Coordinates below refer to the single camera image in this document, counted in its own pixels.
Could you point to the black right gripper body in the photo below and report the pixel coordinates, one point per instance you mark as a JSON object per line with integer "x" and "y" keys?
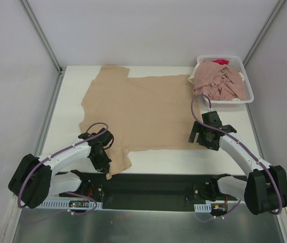
{"x": 197, "y": 131}

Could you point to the beige t shirt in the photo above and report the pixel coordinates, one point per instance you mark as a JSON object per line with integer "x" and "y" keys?
{"x": 142, "y": 113}

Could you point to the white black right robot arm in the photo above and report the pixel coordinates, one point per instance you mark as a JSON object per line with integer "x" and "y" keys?
{"x": 249, "y": 163}

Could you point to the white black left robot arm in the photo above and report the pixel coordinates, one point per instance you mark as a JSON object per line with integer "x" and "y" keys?
{"x": 39, "y": 177}

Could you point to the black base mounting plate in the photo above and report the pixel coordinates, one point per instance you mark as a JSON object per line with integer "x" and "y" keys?
{"x": 146, "y": 192}

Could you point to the pink t shirt pile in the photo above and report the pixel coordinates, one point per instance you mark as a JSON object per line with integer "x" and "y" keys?
{"x": 218, "y": 82}

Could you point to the white plastic basket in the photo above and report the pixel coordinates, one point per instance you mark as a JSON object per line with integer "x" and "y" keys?
{"x": 235, "y": 62}

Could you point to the magenta cloth in basket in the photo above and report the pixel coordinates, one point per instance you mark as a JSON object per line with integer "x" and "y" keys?
{"x": 221, "y": 61}

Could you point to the aluminium frame rail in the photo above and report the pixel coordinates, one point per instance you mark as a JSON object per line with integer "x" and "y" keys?
{"x": 255, "y": 191}

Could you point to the left white cable duct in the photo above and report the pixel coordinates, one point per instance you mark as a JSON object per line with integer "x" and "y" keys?
{"x": 69, "y": 204}

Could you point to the white cable duct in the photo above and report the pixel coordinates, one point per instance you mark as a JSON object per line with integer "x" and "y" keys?
{"x": 69, "y": 204}
{"x": 203, "y": 208}

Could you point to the right white cable duct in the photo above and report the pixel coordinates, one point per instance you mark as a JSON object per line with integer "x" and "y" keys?
{"x": 203, "y": 208}

